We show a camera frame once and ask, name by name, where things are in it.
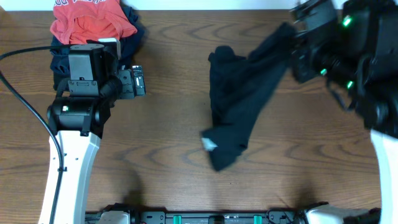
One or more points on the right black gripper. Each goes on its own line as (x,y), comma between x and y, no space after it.
(302,35)

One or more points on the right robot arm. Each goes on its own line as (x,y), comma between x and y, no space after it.
(355,48)

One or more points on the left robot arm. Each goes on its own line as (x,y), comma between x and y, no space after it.
(77,117)

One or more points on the red folded t-shirt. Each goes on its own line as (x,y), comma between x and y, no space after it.
(78,21)

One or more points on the black folded t-shirt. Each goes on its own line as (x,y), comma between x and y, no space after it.
(58,77)

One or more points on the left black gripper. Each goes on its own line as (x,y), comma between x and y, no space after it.
(94,46)

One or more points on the black t-shirt white logo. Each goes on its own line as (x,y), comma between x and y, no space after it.
(239,89)

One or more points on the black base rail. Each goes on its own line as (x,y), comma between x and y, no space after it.
(211,217)

